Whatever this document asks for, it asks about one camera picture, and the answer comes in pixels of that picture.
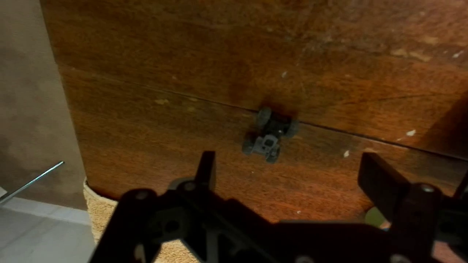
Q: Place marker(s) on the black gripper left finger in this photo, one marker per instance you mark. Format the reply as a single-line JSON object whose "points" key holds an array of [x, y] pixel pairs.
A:
{"points": [[162, 228]]}

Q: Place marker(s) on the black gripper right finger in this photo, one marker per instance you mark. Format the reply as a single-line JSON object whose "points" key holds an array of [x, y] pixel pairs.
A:
{"points": [[415, 224]]}

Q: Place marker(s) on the small dark toy car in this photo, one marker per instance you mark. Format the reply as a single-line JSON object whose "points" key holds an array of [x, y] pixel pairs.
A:
{"points": [[268, 139]]}

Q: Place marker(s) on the black camera boom rod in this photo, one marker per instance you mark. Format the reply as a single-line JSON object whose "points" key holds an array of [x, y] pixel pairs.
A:
{"points": [[34, 181]]}

